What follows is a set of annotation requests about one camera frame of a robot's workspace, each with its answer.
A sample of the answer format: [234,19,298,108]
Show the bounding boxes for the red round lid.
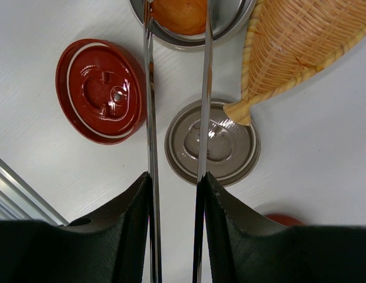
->
[55,38,146,144]

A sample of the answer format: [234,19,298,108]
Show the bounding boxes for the orange fried food piece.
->
[151,0,207,35]

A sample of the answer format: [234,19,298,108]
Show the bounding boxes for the metal tongs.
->
[143,1,213,282]

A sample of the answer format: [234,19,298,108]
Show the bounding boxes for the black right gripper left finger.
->
[0,173,151,282]

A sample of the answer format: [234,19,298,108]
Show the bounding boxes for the aluminium mounting rail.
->
[0,158,68,226]

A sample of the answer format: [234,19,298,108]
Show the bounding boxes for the red round metal container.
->
[265,213,305,227]

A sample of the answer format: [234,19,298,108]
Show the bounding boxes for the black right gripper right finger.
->
[200,174,366,282]

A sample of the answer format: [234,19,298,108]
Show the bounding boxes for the woven bamboo basket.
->
[223,0,366,126]

